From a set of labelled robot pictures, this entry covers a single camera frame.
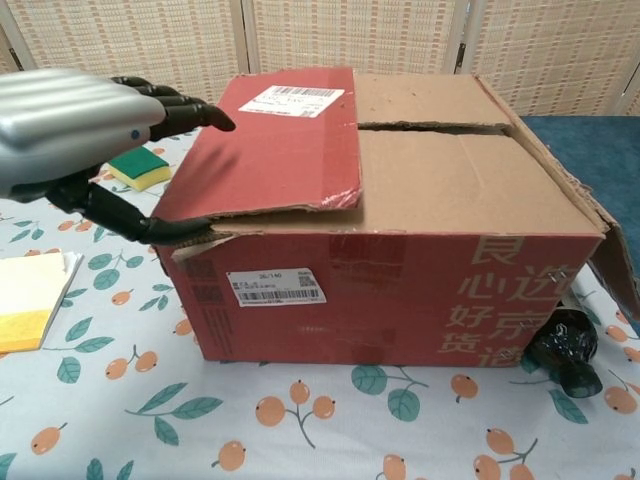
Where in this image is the left silver and black robot hand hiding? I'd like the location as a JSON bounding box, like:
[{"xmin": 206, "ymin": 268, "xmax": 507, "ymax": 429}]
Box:
[{"xmin": 0, "ymin": 68, "xmax": 237, "ymax": 246}]

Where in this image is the red cardboard shipping box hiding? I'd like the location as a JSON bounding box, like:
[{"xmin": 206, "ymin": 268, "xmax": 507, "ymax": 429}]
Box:
[{"xmin": 149, "ymin": 67, "xmax": 640, "ymax": 369}]

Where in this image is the green and yellow sponge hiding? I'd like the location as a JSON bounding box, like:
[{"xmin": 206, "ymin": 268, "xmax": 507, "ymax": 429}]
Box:
[{"xmin": 107, "ymin": 146, "xmax": 172, "ymax": 194}]

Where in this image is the woven bamboo folding screen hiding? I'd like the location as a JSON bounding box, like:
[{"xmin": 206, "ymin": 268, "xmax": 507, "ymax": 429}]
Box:
[{"xmin": 0, "ymin": 0, "xmax": 640, "ymax": 127}]

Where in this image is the fruit and leaf print tablecloth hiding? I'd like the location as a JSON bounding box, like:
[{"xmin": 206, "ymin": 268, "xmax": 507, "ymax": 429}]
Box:
[{"xmin": 0, "ymin": 114, "xmax": 640, "ymax": 480}]

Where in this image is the teal table cloth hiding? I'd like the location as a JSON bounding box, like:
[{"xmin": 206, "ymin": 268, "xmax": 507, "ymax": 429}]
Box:
[{"xmin": 0, "ymin": 113, "xmax": 640, "ymax": 324}]

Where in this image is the dark glass bottle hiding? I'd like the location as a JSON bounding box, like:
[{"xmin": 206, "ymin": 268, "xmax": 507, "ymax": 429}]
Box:
[{"xmin": 522, "ymin": 294, "xmax": 604, "ymax": 399}]

